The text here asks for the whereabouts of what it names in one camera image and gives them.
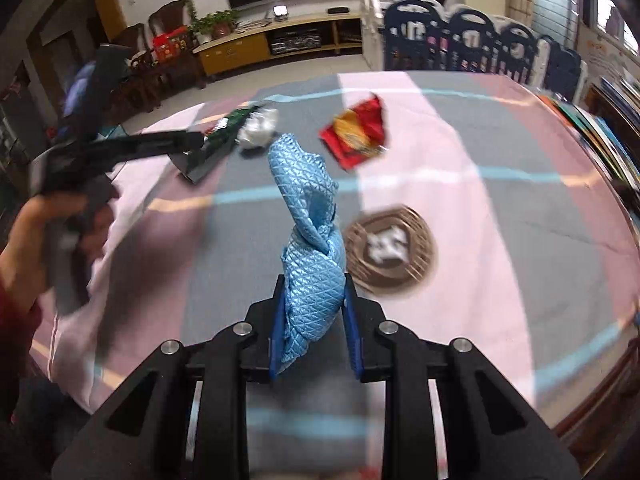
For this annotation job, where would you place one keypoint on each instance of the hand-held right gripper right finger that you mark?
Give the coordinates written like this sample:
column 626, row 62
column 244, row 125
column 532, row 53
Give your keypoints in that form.
column 353, row 345

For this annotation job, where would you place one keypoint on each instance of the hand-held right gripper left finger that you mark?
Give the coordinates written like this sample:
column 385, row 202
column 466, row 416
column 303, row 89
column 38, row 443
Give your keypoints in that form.
column 276, row 352

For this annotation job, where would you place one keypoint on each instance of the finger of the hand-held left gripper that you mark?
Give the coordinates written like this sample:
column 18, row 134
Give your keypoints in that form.
column 150, row 142
column 197, row 165

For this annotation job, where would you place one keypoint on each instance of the green snack packet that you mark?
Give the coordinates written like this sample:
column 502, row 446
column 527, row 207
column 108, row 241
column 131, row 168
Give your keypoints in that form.
column 232, row 122

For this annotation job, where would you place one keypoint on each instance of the blue textured cloth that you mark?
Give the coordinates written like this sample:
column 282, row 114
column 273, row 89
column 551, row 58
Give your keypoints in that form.
column 310, row 270

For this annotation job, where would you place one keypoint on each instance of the person's left hand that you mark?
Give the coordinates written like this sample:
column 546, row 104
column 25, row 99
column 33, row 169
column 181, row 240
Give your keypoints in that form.
column 27, row 245

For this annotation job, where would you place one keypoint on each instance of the dark wooden armchair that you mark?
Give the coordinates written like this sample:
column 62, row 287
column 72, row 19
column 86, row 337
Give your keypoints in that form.
column 137, row 85
column 185, row 72

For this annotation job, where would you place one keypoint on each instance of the crumpled white paper ball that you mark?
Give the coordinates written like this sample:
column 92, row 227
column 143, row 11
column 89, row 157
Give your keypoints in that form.
column 257, row 130

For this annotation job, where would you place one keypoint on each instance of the red gift box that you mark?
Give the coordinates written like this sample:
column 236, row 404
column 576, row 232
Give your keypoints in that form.
column 171, row 42

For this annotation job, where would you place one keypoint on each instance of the yellow wooden television cabinet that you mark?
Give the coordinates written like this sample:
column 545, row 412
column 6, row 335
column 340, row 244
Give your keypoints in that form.
column 230, row 52

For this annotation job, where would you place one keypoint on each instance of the green potted plant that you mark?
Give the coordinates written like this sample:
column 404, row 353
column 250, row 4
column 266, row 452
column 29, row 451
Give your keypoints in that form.
column 215, row 22

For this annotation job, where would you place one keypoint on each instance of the red and yellow snack packet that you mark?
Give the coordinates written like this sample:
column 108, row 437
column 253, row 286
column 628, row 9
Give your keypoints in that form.
column 357, row 132

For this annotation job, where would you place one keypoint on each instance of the small white device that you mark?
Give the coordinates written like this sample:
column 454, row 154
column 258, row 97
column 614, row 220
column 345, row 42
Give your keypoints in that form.
column 280, row 11

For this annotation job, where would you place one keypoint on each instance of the pink grey striped tablecloth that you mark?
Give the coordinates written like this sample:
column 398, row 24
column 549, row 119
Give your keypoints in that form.
column 500, row 240

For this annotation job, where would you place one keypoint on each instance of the black set-top box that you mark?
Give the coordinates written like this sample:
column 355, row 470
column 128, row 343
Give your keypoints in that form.
column 337, row 10

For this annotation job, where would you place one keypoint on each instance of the white playpen fence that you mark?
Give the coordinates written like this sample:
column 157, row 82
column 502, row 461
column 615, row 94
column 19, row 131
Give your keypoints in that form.
column 372, row 35

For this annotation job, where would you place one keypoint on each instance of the navy playpen fence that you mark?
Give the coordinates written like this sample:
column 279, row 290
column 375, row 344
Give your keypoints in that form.
column 470, row 45

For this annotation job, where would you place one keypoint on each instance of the row of books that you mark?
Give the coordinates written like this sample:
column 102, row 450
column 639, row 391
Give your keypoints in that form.
column 600, row 125

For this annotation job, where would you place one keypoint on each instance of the window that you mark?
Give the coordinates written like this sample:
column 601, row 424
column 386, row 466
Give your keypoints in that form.
column 617, row 15

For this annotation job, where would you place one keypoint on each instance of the wall chart poster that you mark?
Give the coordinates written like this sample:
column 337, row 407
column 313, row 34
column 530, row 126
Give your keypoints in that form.
column 607, row 55

